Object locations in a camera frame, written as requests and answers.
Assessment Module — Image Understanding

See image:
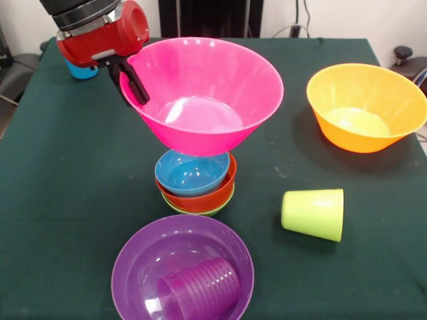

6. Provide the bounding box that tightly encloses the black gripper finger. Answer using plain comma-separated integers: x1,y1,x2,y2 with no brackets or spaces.
115,56,150,106
106,63,131,107

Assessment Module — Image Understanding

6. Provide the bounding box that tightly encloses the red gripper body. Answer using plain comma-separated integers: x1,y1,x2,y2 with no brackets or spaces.
55,0,150,70

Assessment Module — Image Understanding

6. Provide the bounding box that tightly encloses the pink plastic bowl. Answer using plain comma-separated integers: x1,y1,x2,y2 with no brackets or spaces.
119,36,285,157

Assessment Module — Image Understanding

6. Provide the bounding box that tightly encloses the blue plastic bowl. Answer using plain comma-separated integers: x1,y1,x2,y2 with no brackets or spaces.
154,149,231,197

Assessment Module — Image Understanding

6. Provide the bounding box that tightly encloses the orange plastic bowl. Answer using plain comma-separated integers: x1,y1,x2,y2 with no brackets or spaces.
155,152,238,213

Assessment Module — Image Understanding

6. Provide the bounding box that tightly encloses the green plastic bowl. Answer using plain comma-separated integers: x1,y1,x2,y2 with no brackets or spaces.
161,186,236,217

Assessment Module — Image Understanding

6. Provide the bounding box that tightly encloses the purple plastic bowl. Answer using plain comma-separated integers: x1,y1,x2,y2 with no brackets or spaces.
111,214,256,320

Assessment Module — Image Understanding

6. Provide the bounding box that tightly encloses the purple plastic cup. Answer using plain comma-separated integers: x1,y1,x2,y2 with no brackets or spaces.
156,257,242,320

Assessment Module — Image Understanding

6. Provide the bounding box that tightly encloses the lime green plastic cup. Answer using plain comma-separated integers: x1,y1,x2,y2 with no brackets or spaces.
280,188,345,243

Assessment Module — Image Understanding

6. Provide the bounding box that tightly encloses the blue plastic cup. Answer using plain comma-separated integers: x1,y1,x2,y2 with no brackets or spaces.
65,58,100,80

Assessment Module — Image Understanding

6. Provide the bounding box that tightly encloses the grey chair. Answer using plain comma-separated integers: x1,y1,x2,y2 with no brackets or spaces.
0,25,44,107

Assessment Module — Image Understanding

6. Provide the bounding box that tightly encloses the yellow plastic bowl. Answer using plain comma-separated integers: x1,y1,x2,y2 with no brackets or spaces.
306,63,427,154

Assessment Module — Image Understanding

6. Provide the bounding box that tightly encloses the black chair armrest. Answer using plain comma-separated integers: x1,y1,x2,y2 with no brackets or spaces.
392,45,427,91

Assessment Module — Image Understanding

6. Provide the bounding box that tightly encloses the dark green tablecloth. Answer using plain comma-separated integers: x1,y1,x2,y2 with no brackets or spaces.
0,35,427,320

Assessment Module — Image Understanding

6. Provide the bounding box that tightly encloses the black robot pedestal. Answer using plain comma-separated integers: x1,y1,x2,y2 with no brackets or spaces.
159,0,264,38

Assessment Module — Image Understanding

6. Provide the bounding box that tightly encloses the black hanging cable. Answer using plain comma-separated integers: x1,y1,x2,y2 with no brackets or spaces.
302,0,313,38

